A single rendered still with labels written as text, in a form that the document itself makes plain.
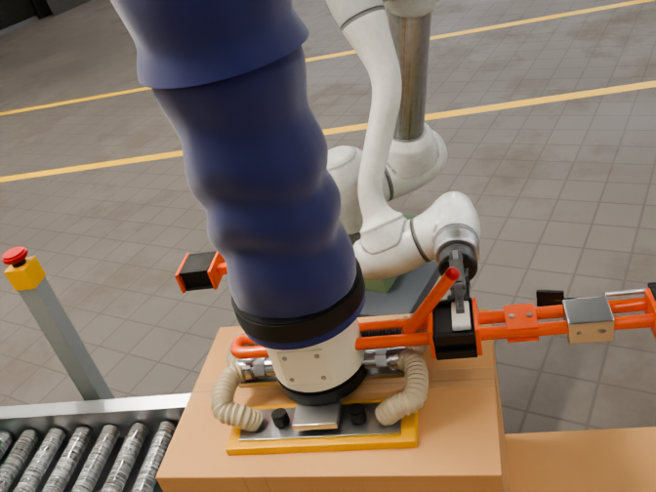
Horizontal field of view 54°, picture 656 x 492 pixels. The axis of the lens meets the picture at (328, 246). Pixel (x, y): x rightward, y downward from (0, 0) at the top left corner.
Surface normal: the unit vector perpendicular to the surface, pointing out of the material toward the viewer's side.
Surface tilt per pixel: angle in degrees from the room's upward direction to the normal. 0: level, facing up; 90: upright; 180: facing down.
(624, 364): 0
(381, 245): 59
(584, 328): 90
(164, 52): 99
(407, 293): 0
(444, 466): 0
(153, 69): 69
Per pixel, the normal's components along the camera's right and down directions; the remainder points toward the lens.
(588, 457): -0.21, -0.82
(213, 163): -0.34, 0.42
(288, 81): 0.78, 0.36
